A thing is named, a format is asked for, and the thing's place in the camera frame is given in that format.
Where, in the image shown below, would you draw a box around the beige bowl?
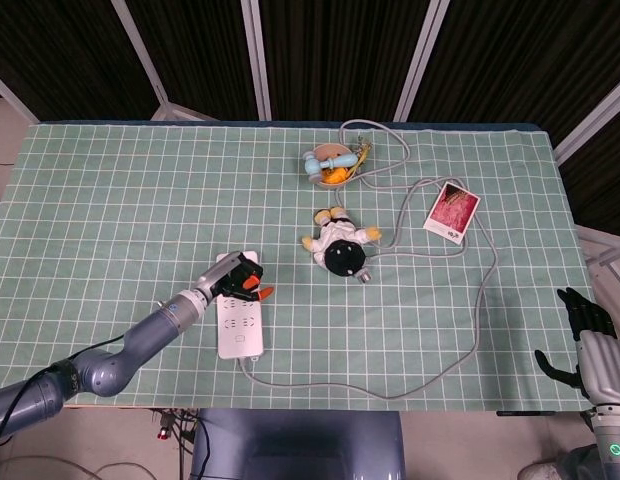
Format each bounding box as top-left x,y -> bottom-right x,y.
309,142 -> 364,192

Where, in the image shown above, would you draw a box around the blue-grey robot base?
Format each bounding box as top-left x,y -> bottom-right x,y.
189,408 -> 407,480

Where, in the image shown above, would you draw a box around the yellow keychain charm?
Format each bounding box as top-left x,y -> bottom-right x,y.
352,135 -> 375,177

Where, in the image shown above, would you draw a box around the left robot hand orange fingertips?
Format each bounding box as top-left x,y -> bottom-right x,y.
193,251 -> 276,304

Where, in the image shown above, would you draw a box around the white shoe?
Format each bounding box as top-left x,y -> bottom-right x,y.
519,462 -> 559,480

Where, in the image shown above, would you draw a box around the white partition frame post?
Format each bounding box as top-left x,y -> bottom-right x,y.
111,0 -> 214,122
552,74 -> 620,164
393,0 -> 450,122
0,68 -> 39,124
241,0 -> 272,121

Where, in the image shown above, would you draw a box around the white power strip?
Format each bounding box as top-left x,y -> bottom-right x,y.
215,251 -> 266,360

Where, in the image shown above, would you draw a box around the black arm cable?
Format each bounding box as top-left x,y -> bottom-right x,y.
0,334 -> 129,451

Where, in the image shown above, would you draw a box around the black cable bundle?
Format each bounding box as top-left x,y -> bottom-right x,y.
149,408 -> 204,480

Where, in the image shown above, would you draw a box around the red photo card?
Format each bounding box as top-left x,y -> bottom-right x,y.
422,181 -> 482,246

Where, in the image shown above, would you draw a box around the light blue toy hammer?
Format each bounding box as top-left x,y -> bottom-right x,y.
303,152 -> 359,177

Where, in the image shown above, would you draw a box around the grey power strip cable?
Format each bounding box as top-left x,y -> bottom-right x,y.
238,118 -> 501,401

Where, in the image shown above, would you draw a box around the plush doll black head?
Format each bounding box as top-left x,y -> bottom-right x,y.
301,205 -> 384,278

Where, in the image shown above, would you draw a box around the green checked tablecloth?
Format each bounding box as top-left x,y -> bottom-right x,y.
0,121 -> 599,414

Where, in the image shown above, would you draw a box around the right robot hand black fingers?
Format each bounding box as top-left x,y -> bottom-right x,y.
534,286 -> 620,402

